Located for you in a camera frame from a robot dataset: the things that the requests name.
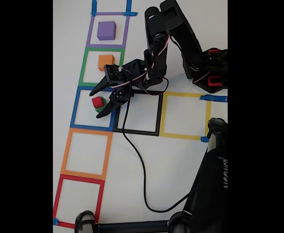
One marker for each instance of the small red cube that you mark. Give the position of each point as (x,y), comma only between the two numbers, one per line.
(97,102)

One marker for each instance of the green cube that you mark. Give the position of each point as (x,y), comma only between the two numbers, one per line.
(99,109)

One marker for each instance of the orange cube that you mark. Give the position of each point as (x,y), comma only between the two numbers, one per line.
(106,60)

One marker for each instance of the large purple cube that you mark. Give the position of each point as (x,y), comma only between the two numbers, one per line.
(106,30)

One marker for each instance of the blue tape strip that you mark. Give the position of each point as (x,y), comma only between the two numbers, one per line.
(55,221)
(129,7)
(204,139)
(94,6)
(217,98)

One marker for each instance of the red table clamp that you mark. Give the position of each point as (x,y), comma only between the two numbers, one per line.
(214,83)

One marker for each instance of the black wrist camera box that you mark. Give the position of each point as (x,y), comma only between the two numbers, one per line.
(113,72)

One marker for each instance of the green square frame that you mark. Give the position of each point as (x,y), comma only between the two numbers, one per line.
(81,70)

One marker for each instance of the blue square frame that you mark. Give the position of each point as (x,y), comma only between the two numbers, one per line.
(90,127)

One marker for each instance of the black square frame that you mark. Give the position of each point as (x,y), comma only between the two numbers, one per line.
(141,132)

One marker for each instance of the purple square frame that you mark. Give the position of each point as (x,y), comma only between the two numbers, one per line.
(88,36)

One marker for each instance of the orange square frame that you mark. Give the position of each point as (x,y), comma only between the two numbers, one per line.
(65,155)

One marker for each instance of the yellow square frame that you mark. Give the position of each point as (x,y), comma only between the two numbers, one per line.
(180,136)

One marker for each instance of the red square frame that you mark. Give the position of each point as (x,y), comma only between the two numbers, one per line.
(56,199)

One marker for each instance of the black camera tripod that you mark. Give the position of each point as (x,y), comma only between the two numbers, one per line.
(205,194)

